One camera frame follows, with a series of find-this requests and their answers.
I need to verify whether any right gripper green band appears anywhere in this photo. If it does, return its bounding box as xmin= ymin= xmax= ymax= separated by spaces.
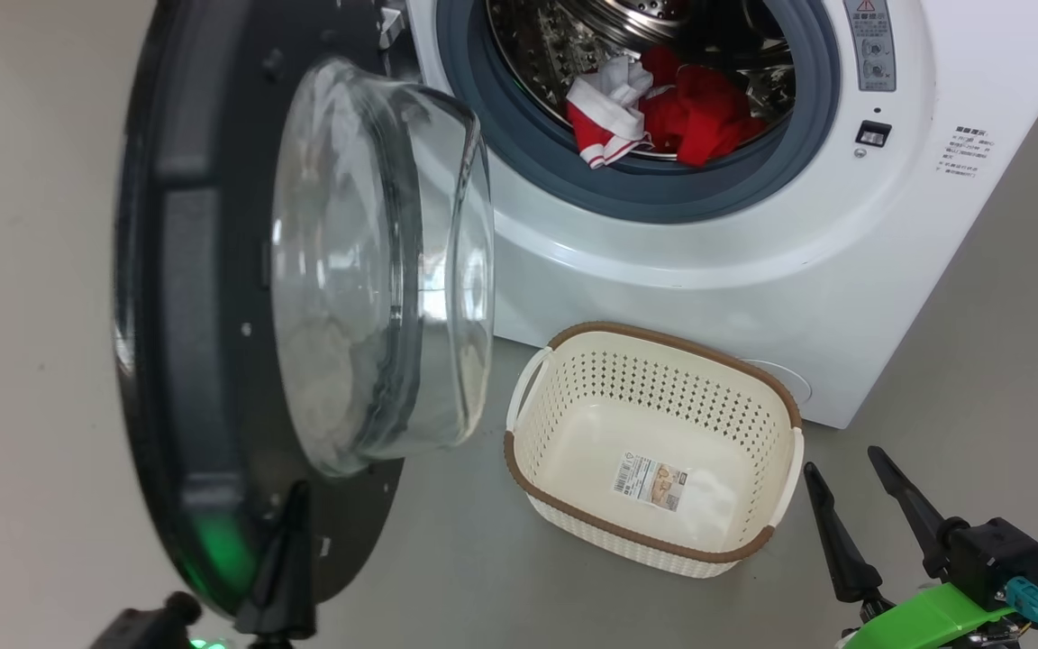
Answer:
xmin=803 ymin=445 xmax=1024 ymax=649

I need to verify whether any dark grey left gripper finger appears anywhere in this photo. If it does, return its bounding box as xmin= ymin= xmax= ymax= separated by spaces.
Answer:
xmin=232 ymin=480 xmax=318 ymax=643

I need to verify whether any black round glass washer door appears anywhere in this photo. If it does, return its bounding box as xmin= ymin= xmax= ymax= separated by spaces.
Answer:
xmin=112 ymin=0 xmax=496 ymax=618

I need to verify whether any red and white garment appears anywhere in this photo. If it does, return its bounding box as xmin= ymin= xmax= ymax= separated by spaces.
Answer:
xmin=566 ymin=45 xmax=768 ymax=170

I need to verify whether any printed product label sticker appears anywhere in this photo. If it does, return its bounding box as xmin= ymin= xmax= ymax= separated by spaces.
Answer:
xmin=611 ymin=452 xmax=691 ymax=513

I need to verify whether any cream perforated basket brown rim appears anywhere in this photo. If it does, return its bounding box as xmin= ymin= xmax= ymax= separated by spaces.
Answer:
xmin=504 ymin=321 xmax=806 ymax=579

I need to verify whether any white washing machine body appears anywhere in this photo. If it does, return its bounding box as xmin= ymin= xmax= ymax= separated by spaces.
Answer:
xmin=402 ymin=0 xmax=1038 ymax=430

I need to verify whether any grey rubber door gasket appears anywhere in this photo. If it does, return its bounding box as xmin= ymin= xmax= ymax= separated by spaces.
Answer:
xmin=436 ymin=0 xmax=842 ymax=224

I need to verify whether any perforated steel washing machine drum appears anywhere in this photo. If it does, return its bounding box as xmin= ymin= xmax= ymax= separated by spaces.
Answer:
xmin=487 ymin=0 xmax=797 ymax=163

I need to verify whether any round white drain filter cover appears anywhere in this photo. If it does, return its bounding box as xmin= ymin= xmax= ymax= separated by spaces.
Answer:
xmin=744 ymin=361 xmax=814 ymax=407

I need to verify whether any grey warning label strip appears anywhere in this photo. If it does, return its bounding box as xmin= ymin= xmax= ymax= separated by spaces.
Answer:
xmin=843 ymin=0 xmax=898 ymax=93

